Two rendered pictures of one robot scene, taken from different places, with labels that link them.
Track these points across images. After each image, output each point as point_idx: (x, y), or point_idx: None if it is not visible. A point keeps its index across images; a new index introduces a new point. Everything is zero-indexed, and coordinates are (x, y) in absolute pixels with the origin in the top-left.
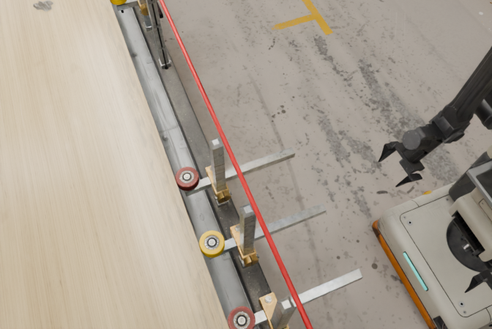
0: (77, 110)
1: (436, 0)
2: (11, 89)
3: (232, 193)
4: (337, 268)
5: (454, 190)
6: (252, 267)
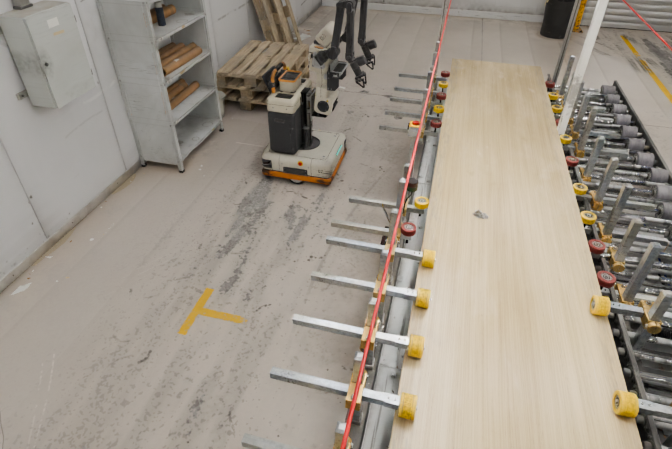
0: (476, 156)
1: (96, 265)
2: (513, 178)
3: None
4: (359, 187)
5: (296, 146)
6: None
